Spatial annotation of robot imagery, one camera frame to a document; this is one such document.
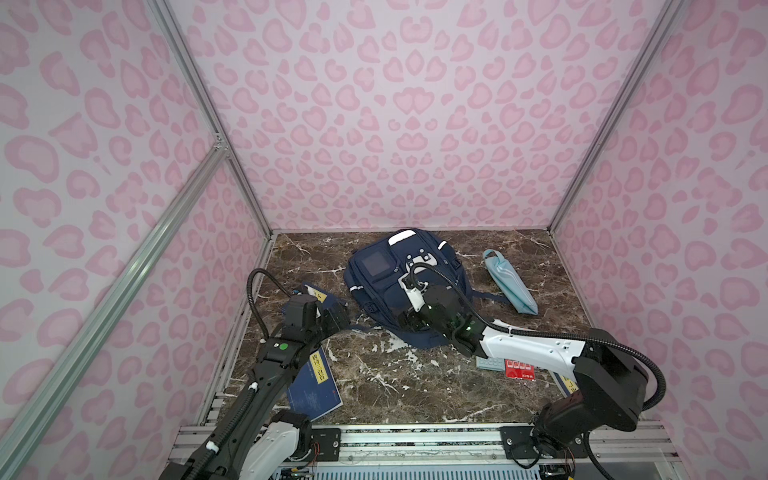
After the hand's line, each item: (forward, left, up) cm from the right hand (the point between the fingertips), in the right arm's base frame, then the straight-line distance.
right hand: (403, 297), depth 82 cm
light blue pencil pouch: (+13, -35, -11) cm, 39 cm away
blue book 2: (-21, +24, -14) cm, 35 cm away
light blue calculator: (-13, -25, -14) cm, 31 cm away
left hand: (-4, +18, -1) cm, 18 cm away
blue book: (+7, +26, -14) cm, 31 cm away
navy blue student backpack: (+7, +9, -11) cm, 16 cm away
